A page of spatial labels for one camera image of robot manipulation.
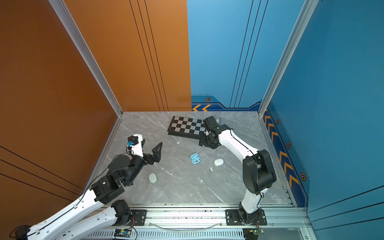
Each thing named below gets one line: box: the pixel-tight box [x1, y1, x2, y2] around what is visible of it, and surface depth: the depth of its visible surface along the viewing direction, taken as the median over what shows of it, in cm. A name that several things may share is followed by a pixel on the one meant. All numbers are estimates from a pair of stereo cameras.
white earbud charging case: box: [214, 158, 224, 166], surface depth 93 cm
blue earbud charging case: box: [190, 153, 201, 165], surface depth 93 cm
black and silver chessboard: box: [167, 115, 208, 139], surface depth 108 cm
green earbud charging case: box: [148, 172, 157, 184], surface depth 87 cm
